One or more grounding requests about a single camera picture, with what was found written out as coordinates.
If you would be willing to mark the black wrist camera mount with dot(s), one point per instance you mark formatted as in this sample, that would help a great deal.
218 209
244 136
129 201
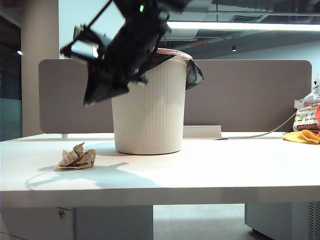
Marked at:
90 35

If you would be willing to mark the beige building pillar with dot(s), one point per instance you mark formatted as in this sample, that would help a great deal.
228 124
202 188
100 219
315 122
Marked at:
40 87

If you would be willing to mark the yellow cloth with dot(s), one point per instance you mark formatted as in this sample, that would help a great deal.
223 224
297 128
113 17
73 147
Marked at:
302 137

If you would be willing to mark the white divider support post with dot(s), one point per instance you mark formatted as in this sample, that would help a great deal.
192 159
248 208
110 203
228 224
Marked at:
64 136

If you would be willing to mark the white ribbed trash can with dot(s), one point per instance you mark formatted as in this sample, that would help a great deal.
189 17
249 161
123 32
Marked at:
150 120

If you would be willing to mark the small brown paper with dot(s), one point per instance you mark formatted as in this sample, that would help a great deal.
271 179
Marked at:
76 158

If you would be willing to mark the round silver drawer lock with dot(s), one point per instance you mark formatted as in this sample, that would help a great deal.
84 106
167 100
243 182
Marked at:
60 214

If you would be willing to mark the white drawer cabinet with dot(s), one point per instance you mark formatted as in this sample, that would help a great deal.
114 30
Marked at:
100 222

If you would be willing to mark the red hanging sign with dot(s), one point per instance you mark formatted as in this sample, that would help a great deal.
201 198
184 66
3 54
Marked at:
200 44

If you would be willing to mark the round ceiling lamp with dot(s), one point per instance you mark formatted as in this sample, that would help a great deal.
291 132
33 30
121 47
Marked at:
19 52

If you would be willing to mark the black plastic trash bag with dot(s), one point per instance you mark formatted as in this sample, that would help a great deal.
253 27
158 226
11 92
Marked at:
195 75

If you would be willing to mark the long ceiling light strip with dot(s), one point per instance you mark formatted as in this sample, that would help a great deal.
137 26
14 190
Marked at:
237 26

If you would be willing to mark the dark glass partition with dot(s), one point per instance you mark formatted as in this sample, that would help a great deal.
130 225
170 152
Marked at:
10 87

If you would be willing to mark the white plastic bag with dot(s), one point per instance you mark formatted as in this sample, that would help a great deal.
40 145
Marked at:
317 87

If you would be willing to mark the black ceiling spot lamp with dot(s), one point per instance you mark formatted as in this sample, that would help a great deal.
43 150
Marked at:
234 48

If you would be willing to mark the grey fabric desk divider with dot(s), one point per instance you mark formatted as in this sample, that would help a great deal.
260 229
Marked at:
237 100

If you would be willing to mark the white vented cabinet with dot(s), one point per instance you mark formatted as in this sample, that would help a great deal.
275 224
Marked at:
275 220

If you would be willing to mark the orange item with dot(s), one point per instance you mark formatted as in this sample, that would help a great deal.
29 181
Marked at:
318 115

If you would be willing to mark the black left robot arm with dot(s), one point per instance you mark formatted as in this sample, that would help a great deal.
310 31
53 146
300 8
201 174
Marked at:
172 5

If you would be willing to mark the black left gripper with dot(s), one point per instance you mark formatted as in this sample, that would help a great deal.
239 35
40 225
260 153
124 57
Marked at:
132 50

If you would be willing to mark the printed snack bag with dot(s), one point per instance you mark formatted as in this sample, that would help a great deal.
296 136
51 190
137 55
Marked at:
303 117

